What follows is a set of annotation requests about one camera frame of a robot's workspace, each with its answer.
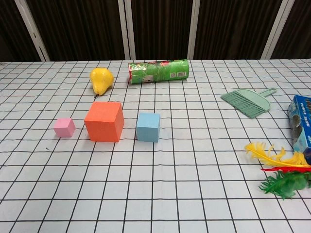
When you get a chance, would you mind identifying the medium blue foam cube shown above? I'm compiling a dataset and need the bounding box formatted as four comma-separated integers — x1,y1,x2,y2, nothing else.
136,112,161,143

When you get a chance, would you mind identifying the small pink foam cube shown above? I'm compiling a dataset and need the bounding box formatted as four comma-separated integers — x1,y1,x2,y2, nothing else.
53,117,76,138

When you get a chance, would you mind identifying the green snack can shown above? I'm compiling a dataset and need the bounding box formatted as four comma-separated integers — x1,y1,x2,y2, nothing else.
128,59,190,85

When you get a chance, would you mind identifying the large orange foam cube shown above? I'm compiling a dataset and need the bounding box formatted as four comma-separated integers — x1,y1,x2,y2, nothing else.
84,101,125,142

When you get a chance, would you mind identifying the yellow pear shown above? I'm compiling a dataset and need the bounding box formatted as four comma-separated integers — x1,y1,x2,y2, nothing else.
89,67,114,99

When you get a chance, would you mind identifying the white checkered tablecloth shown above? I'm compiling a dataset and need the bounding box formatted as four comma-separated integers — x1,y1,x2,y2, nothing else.
0,59,311,233

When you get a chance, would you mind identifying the green plastic hand brush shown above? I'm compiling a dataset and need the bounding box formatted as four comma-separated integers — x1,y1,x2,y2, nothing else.
220,87,277,119

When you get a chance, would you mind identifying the dark folding partition screen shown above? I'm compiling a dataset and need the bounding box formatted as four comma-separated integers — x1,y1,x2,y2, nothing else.
0,0,311,62

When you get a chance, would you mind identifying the blue cardboard box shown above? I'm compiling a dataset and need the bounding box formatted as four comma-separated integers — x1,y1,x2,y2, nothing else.
287,95,311,153

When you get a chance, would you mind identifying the colourful feather shuttlecock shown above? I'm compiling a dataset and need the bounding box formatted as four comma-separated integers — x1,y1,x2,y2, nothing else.
244,142,311,200

